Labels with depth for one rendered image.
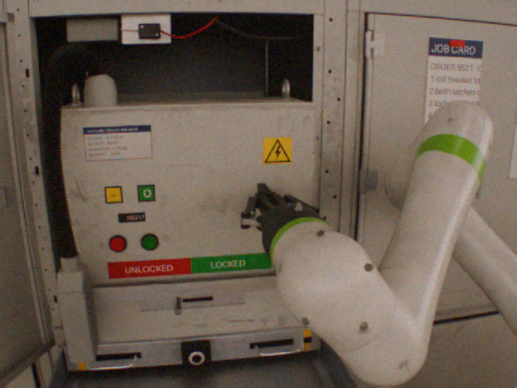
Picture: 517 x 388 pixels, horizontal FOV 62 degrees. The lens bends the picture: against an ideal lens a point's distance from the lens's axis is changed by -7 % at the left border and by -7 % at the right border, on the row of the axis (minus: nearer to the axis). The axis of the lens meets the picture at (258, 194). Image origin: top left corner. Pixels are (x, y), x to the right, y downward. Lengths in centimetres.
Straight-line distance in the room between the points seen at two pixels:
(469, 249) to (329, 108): 41
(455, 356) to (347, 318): 95
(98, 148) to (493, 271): 77
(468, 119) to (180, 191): 52
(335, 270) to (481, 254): 52
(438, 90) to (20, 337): 109
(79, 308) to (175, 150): 32
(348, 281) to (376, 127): 61
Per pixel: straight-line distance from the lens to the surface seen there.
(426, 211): 68
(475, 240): 95
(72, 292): 83
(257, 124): 85
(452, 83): 113
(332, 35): 102
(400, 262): 62
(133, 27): 100
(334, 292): 48
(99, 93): 87
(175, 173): 85
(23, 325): 113
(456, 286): 130
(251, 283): 90
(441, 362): 142
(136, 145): 84
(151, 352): 100
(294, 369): 102
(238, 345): 100
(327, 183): 105
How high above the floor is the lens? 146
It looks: 16 degrees down
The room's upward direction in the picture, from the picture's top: straight up
